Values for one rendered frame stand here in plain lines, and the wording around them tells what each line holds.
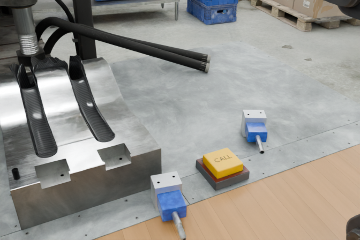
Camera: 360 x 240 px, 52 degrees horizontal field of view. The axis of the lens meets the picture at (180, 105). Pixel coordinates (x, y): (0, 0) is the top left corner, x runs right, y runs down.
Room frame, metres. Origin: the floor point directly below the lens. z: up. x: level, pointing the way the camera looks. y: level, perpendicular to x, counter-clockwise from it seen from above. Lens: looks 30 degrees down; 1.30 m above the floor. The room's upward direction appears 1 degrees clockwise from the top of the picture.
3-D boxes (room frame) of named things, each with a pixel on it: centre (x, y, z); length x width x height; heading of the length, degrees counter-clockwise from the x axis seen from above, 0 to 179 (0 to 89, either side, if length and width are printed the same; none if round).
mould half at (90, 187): (0.72, 0.26, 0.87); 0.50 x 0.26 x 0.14; 27
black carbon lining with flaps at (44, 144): (0.70, 0.26, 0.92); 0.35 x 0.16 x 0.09; 27
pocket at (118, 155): (0.54, 0.12, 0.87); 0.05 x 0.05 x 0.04; 27
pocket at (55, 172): (0.49, 0.21, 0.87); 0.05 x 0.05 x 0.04; 27
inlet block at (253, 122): (0.69, -0.17, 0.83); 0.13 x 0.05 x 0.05; 0
